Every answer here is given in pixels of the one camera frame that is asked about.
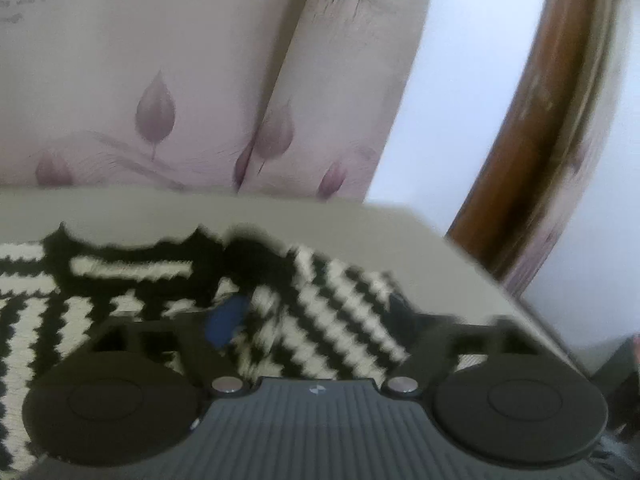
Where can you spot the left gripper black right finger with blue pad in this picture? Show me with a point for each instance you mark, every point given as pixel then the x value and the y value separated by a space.
pixel 496 392

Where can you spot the black white knitted garment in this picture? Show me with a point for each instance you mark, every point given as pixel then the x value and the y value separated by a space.
pixel 278 312

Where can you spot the pink leaf print curtain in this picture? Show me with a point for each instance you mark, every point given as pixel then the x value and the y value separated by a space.
pixel 287 97

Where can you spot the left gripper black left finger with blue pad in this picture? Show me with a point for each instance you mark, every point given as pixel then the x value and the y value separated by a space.
pixel 129 392

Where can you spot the beige woven mattress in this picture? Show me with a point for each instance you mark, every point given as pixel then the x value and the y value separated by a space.
pixel 435 275

